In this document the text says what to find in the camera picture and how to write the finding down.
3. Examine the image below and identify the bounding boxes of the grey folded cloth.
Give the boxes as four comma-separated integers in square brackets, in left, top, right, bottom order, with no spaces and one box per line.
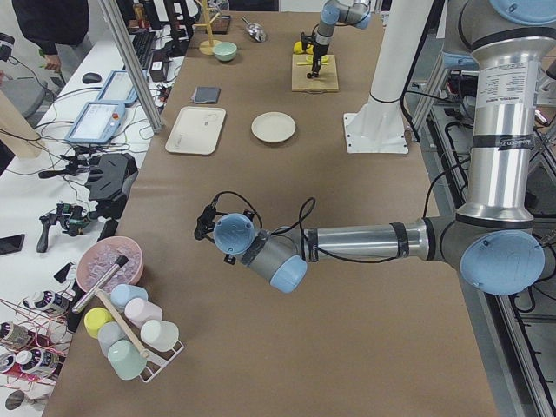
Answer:
[191,86,221,104]

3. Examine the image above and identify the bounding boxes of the grey cup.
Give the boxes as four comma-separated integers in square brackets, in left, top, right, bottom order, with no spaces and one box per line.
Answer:
[97,321,128,357]

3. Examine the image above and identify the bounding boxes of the round cream plate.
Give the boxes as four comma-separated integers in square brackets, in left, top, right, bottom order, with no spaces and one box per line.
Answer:
[251,112,296,143]

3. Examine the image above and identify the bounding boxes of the person in black jacket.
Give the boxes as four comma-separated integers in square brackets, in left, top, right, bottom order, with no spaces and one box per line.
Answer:
[11,0,92,76]

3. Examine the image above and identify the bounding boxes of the light green bowl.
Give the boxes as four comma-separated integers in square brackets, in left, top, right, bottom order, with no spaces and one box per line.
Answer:
[213,42,238,63]

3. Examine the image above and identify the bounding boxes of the black computer mouse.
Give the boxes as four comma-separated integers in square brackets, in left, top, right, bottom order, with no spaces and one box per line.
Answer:
[82,72,103,84]

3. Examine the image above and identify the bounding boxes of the pink bowl with ice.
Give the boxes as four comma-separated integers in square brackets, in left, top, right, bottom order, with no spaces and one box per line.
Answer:
[76,236,143,293]

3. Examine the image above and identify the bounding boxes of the metal scoop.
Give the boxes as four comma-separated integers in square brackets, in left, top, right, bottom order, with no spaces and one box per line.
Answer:
[242,17,267,43]

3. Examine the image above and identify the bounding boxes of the black keyboard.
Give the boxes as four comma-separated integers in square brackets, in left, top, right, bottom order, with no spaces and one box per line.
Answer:
[132,31,156,70]

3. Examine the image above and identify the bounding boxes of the cream rectangular tray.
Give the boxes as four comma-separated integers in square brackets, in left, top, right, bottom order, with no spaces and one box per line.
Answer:
[165,106,226,156]

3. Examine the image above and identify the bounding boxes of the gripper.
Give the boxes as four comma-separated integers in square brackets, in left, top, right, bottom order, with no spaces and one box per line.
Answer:
[300,32,328,78]
[194,203,218,242]

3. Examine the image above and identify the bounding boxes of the aluminium frame post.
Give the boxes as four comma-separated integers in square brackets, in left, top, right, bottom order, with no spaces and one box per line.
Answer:
[98,0,162,134]

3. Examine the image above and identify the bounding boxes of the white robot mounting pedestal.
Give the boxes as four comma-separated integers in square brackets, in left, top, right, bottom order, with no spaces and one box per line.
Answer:
[344,0,434,154]

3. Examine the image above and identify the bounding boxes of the pink cup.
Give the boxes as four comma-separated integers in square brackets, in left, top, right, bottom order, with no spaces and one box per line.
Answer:
[124,297,163,328]

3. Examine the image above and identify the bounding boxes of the light blue cup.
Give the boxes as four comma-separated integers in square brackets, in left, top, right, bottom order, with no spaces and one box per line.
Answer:
[110,284,149,312]

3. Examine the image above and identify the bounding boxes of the yellow lemon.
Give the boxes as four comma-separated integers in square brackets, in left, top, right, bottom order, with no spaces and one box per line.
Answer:
[293,41,305,55]

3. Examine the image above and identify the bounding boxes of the metal muddler stick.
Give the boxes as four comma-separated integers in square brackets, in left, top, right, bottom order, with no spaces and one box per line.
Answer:
[71,255,129,314]

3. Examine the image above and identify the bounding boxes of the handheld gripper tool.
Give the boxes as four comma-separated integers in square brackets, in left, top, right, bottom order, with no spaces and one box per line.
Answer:
[36,202,98,253]

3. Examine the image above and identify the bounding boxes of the white cup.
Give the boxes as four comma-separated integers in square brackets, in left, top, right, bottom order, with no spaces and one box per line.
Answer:
[140,320,179,352]

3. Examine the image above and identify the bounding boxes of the bamboo cutting board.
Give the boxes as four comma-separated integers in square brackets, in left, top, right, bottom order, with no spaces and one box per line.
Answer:
[291,55,339,92]

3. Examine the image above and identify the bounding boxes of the mint green cup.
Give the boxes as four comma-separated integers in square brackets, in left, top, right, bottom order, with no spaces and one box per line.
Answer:
[108,340,147,381]

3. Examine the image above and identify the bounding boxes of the blue teach pendant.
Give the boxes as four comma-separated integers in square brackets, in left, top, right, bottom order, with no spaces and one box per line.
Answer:
[65,101,126,145]
[96,69,138,106]

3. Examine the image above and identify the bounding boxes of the wooden mug tree stand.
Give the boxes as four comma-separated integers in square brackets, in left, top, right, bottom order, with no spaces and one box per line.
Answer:
[193,0,221,56]

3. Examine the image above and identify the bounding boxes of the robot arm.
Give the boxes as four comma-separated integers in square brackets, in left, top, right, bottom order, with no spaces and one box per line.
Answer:
[194,1,555,295]
[301,0,374,79]

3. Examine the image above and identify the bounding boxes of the yellow cup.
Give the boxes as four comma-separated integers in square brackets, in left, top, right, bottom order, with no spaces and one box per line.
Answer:
[83,307,114,339]

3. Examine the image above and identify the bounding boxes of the black smartphone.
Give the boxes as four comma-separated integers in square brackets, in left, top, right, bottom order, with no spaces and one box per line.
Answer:
[0,234,25,255]

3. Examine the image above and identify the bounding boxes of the white cup rack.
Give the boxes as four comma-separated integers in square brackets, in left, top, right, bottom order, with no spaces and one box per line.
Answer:
[94,289,186,384]

